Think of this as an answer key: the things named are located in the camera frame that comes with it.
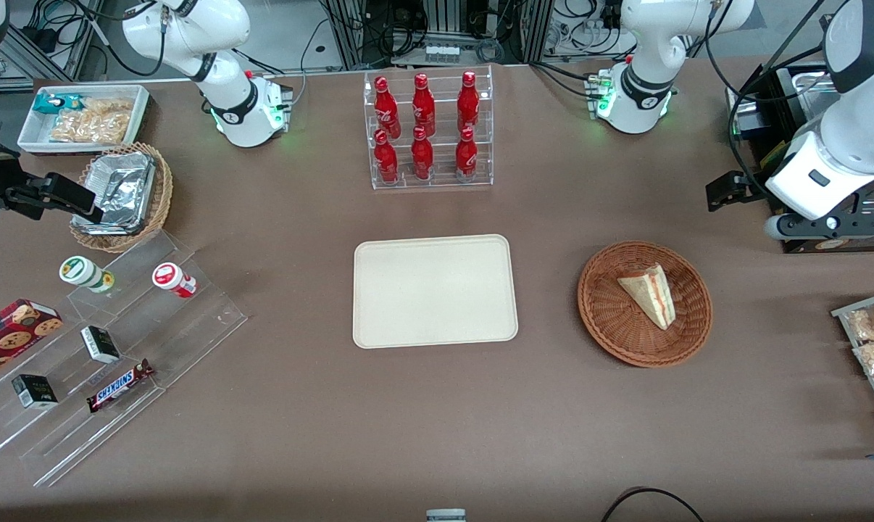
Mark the teal snack packet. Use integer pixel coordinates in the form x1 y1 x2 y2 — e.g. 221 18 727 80
33 93 84 116

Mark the clear acrylic bottle rack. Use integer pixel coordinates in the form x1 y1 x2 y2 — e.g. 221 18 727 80
363 65 494 191

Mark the snickers chocolate bar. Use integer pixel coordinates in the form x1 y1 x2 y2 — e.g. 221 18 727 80
86 359 155 414

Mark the beige plastic tray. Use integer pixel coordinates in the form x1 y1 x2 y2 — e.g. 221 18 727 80
352 233 519 350

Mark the red lid white cup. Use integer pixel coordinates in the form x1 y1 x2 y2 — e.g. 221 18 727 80
152 262 198 299

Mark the small black carton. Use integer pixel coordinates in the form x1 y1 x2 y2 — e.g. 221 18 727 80
80 326 121 364
11 374 59 410

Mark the clear cracker snack bag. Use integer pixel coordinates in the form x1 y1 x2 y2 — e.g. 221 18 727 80
82 97 135 121
49 111 130 144

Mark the light tan wicker basket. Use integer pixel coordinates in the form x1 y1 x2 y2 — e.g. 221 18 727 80
70 142 174 254

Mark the clear acrylic stepped shelf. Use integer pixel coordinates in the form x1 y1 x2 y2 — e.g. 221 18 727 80
0 231 249 488

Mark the red cookie box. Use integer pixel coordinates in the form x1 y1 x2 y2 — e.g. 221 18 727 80
0 298 65 385

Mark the black hot food warmer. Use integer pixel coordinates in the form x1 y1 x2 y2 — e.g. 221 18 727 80
727 62 874 254

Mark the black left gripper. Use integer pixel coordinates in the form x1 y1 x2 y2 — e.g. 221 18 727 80
707 172 778 213

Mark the white rectangular snack bin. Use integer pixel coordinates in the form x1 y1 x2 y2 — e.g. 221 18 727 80
17 84 152 156

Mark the green lid white cup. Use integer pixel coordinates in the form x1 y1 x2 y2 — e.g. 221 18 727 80
59 255 116 294

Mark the brown round wicker basket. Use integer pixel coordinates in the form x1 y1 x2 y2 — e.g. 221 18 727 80
577 240 714 368

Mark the red cola bottle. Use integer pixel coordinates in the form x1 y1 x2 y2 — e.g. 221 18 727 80
411 126 435 181
457 70 480 133
455 128 478 182
412 73 436 137
374 76 401 140
373 130 399 185

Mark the silver foil container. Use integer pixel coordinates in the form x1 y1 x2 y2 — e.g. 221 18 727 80
72 151 157 236

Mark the black looped cable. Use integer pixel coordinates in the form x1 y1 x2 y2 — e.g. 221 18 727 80
600 487 706 522

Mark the triangular sandwich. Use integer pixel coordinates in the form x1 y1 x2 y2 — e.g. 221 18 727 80
617 264 677 331

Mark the aluminium frame rack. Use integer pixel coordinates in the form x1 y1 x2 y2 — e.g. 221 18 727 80
325 0 554 66

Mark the stainless steel pan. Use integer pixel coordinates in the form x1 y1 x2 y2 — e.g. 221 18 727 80
786 67 838 123

